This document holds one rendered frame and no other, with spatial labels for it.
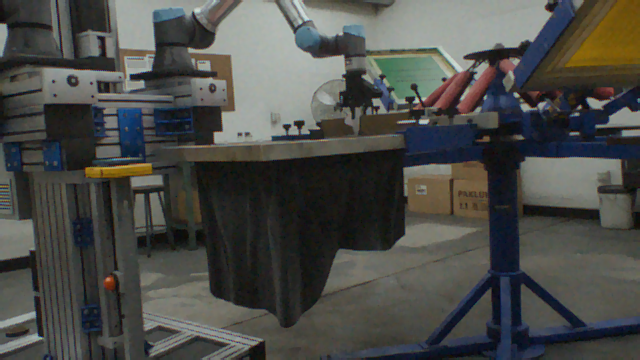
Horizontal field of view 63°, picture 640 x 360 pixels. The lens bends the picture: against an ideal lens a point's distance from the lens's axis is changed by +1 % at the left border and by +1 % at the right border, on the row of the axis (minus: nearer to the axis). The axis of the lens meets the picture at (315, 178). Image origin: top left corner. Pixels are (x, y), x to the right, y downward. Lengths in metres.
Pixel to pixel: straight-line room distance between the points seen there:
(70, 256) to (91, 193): 0.22
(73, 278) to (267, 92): 4.52
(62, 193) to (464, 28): 5.40
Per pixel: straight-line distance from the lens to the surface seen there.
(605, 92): 2.38
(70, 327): 2.04
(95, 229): 1.90
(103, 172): 1.38
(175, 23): 1.99
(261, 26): 6.26
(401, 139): 1.47
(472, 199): 5.95
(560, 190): 6.00
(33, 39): 1.69
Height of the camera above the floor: 1.00
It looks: 5 degrees down
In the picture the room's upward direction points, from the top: 3 degrees counter-clockwise
